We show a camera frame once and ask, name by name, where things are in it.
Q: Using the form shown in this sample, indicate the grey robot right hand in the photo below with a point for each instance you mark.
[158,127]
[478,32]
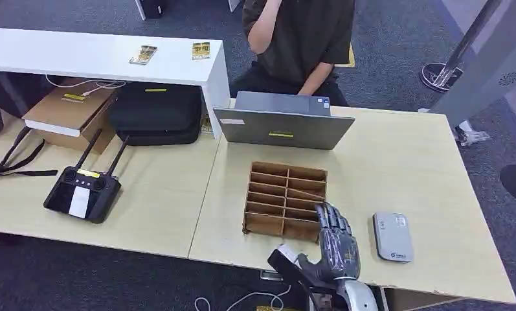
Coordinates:
[339,253]

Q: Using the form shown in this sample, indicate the grey card reader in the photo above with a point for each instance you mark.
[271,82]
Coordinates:
[392,237]

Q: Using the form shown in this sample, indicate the wooden slotted card box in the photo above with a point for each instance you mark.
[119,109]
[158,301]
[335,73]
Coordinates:
[283,199]

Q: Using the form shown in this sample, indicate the grey laptop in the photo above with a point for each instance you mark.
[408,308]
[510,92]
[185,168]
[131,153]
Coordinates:
[283,126]

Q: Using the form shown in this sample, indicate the clear plastic wrapper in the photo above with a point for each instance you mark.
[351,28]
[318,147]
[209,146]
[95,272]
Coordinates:
[470,134]

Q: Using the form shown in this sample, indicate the person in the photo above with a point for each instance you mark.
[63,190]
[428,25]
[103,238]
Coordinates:
[300,43]

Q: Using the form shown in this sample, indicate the grey kiosk panel with logo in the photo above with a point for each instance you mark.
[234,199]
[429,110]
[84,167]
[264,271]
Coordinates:
[485,77]

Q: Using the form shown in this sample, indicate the black carry bag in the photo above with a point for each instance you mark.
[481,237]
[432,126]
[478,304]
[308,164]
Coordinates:
[157,113]

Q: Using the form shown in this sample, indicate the chrome stanchion pole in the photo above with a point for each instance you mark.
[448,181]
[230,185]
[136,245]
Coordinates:
[459,51]

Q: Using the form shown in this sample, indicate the black remote controller with antennas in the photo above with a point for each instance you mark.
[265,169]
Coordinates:
[82,195]

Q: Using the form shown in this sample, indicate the brown cardboard box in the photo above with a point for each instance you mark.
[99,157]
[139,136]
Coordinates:
[71,113]

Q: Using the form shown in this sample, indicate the black box with white leg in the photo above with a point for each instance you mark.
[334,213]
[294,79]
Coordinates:
[151,8]

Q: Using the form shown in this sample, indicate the white desk shelf riser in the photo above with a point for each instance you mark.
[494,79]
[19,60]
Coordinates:
[99,56]

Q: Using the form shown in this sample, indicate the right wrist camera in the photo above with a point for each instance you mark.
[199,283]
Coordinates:
[290,266]

